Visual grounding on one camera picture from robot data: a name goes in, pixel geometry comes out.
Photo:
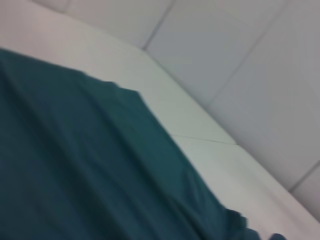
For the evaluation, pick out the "teal t-shirt with beige print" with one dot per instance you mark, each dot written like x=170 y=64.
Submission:
x=75 y=150

